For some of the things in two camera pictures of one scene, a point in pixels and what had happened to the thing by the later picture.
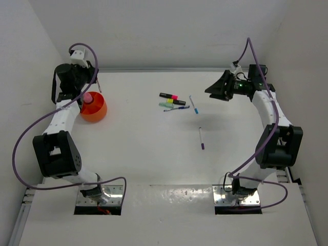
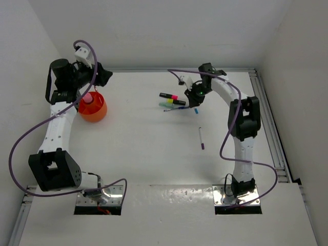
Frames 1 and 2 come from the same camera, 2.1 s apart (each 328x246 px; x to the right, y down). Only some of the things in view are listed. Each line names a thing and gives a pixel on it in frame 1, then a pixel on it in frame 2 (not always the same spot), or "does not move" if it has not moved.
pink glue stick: [87, 97] does not move
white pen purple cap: [202, 144] does not move
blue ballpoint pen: [180, 107] does not move
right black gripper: [220, 90] to [193, 100]
